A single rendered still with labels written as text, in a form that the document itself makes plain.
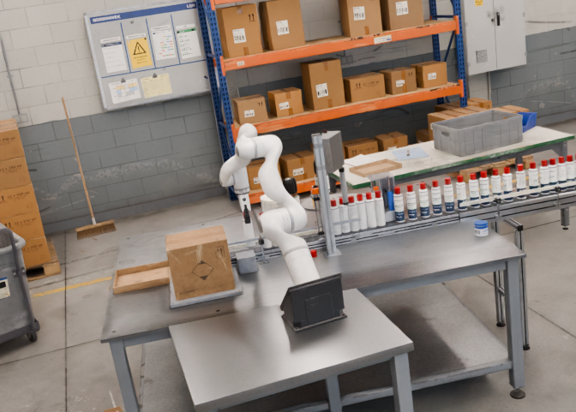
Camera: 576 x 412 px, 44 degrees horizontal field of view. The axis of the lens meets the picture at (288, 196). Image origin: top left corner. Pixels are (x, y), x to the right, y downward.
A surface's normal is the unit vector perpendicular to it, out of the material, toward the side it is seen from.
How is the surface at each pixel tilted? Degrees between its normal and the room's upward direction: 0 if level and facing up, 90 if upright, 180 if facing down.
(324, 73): 89
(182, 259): 90
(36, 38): 90
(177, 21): 90
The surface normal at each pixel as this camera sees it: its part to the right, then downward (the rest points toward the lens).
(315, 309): 0.34, 0.22
